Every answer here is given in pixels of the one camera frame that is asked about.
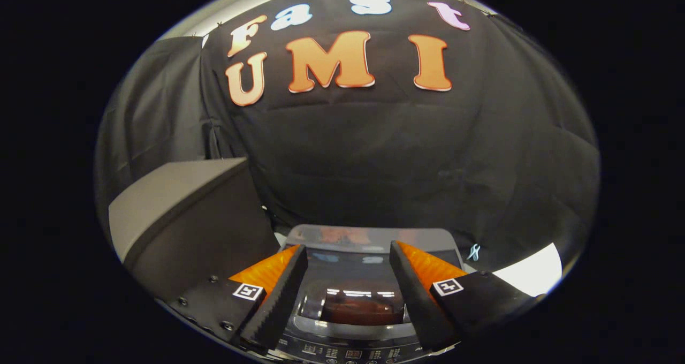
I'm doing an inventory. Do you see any white board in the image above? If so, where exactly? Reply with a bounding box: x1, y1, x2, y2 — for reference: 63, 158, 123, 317
491, 242, 563, 298

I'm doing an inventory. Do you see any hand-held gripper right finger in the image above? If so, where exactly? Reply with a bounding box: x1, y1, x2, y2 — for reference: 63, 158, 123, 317
389, 240, 536, 354

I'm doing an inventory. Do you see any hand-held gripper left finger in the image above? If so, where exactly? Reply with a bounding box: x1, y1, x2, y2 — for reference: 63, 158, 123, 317
165, 244, 309, 354

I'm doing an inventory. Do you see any dark grey washing machine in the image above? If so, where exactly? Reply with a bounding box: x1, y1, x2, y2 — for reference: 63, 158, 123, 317
270, 224, 467, 364

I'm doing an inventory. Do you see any transparent washing machine lid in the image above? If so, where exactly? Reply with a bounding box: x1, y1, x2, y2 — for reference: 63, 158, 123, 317
285, 224, 465, 330

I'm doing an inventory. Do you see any grey stand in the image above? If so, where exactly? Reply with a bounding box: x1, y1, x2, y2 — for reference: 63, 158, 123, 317
109, 158, 281, 301

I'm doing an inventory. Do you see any black backdrop cloth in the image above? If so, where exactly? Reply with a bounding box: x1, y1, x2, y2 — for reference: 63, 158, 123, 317
96, 0, 600, 275

